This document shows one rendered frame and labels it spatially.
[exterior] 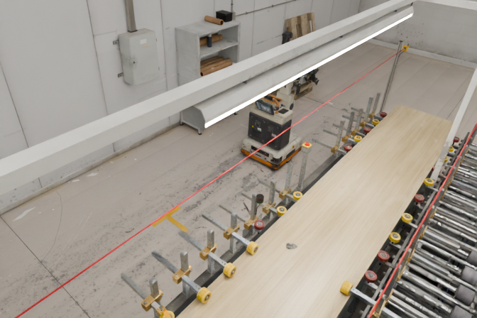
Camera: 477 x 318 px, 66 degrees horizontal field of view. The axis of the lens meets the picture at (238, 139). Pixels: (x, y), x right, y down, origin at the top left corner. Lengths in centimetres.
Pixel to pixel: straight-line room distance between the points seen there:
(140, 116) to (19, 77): 323
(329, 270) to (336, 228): 43
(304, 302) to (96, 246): 236
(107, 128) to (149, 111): 15
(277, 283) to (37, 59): 321
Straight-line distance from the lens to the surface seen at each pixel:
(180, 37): 524
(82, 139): 109
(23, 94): 440
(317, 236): 295
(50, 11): 432
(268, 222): 326
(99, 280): 390
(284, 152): 488
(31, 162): 104
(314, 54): 197
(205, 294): 246
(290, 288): 262
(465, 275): 325
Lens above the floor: 302
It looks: 33 degrees down
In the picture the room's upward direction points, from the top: 3 degrees clockwise
